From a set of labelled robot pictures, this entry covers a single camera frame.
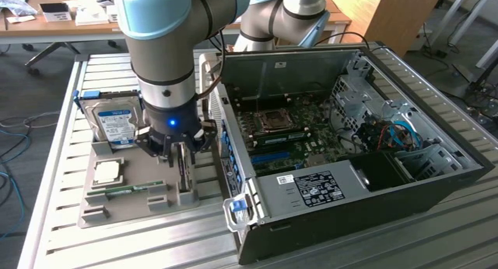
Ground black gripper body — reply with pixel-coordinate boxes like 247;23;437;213
143;101;203;144

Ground black graphics card green board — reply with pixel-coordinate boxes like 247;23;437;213
176;142;195;194

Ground grey plastic parts rack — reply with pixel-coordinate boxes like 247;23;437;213
78;136;202;229

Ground hard disk in blue caddy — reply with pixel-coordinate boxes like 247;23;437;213
72;88;147;150

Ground silver CPU chip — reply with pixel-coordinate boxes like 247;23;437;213
92;161;120;184

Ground green loose RAM stick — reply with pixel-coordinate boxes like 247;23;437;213
87;180;167;197

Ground metal CPU socket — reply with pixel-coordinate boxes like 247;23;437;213
255;109;291;132

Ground blue expansion slot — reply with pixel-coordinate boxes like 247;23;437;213
251;152;291;164

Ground silver power supply unit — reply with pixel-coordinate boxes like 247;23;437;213
255;160;369;219

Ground green motherboard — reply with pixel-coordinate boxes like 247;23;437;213
233;95;359;176

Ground silver perforated drive cage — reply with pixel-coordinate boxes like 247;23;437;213
333;75;390;127

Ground white stacked boxes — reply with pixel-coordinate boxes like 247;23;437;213
75;0;110;27

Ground white box black top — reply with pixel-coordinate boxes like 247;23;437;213
39;2;74;23

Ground black open PC case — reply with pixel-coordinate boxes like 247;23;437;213
198;40;496;265

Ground white paper tag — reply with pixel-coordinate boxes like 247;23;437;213
6;15;36;24

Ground clear plastic bag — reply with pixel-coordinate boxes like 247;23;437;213
0;0;39;16

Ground silver disk bay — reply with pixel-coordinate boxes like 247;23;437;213
394;143;466;181

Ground wooden cabinet panel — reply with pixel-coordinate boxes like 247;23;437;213
325;0;448;57

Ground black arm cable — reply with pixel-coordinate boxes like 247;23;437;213
210;29;227;88

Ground blue floor cable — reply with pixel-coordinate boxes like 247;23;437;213
0;128;27;240

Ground black wire bundle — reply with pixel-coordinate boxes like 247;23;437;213
355;123;385;152

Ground blue data wire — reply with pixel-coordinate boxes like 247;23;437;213
389;121;425;151

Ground white desk frame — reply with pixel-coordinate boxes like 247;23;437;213
427;0;498;69

